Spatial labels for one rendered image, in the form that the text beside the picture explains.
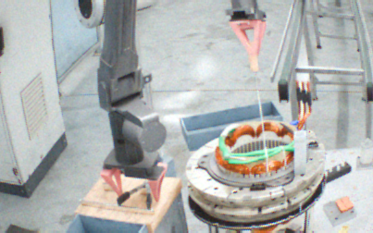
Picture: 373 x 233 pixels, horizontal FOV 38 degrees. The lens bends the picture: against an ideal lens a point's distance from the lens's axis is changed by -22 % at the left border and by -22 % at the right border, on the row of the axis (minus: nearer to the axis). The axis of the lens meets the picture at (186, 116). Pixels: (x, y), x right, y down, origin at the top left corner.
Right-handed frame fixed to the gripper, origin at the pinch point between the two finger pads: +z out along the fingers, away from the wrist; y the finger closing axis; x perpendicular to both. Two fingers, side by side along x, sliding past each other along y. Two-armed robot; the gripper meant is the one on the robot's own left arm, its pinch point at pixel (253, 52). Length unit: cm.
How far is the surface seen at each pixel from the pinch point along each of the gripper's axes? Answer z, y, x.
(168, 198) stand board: 27.7, -3.5, 20.2
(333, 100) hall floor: 21, 310, 31
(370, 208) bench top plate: 47, 41, -25
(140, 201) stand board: 27.9, -6.2, 25.6
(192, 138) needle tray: 17.6, 23.8, 25.0
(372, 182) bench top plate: 41, 56, -24
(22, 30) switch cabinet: -47, 153, 186
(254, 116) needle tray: 14.8, 41.4, 14.7
